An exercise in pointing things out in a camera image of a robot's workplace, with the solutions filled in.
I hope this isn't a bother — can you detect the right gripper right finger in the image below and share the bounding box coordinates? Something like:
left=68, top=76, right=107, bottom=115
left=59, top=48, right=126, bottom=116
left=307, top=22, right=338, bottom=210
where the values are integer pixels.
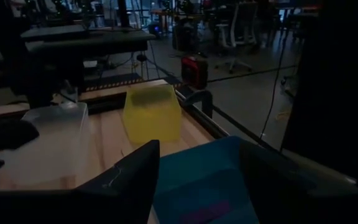
left=239, top=139, right=323, bottom=224

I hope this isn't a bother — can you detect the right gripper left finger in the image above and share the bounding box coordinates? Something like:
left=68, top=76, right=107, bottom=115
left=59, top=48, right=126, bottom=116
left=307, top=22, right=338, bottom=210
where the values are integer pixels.
left=73, top=139, right=161, bottom=224

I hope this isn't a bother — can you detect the clear plastic bin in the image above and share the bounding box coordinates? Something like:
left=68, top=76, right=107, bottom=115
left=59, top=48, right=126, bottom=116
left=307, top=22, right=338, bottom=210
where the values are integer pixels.
left=0, top=101, right=92, bottom=191

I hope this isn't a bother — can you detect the yellow plastic bin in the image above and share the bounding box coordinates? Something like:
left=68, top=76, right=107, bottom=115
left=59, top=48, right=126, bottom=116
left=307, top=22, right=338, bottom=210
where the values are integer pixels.
left=122, top=83, right=182, bottom=144

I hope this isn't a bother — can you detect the blue plastic bin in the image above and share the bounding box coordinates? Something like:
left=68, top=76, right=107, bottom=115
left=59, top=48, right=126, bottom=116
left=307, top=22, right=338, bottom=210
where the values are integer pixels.
left=152, top=136, right=260, bottom=224

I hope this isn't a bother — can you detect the black table clamp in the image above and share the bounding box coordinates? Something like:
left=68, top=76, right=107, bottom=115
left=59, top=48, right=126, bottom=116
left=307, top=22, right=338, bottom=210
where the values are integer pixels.
left=183, top=89, right=214, bottom=119

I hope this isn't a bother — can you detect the black folding divider screen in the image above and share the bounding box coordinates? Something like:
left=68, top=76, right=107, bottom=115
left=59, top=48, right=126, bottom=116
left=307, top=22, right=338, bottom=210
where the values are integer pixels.
left=280, top=0, right=358, bottom=190

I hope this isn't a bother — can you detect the red black device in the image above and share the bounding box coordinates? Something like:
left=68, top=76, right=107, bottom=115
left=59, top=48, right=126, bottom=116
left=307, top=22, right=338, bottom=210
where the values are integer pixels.
left=180, top=54, right=209, bottom=91

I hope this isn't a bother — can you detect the dark grey desk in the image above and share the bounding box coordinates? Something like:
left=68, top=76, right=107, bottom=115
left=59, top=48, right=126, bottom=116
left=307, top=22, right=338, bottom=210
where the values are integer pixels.
left=19, top=24, right=157, bottom=62

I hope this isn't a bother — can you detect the black bulky bag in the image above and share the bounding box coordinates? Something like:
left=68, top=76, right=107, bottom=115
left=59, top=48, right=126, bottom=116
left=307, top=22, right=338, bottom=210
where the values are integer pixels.
left=172, top=17, right=199, bottom=54

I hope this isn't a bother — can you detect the white office chair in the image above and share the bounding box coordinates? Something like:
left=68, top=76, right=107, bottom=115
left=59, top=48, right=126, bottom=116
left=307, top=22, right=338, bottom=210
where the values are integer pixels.
left=213, top=1, right=259, bottom=75

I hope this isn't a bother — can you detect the long black floor cable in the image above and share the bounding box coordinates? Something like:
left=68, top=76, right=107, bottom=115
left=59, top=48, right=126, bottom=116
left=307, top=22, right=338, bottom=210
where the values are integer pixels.
left=258, top=29, right=290, bottom=146

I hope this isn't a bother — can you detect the striped cable cover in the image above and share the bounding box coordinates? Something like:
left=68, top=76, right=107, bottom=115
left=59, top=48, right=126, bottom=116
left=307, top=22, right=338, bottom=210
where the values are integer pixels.
left=84, top=77, right=145, bottom=93

